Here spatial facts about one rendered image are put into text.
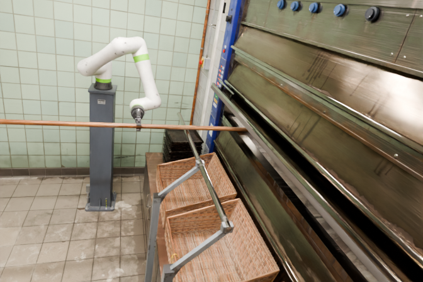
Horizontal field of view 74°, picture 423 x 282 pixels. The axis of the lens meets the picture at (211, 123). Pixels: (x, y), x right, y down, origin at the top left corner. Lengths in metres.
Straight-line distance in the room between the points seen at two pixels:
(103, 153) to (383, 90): 2.23
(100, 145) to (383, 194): 2.19
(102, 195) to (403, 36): 2.62
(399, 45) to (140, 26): 2.30
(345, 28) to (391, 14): 0.19
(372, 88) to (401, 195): 0.35
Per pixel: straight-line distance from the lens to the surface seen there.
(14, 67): 3.14
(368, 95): 1.10
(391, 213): 1.04
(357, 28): 1.21
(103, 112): 2.52
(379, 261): 0.93
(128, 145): 3.31
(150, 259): 1.99
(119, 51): 2.04
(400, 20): 1.10
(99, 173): 2.81
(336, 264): 1.28
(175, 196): 2.27
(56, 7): 2.96
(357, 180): 1.12
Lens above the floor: 1.98
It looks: 23 degrees down
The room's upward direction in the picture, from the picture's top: 10 degrees clockwise
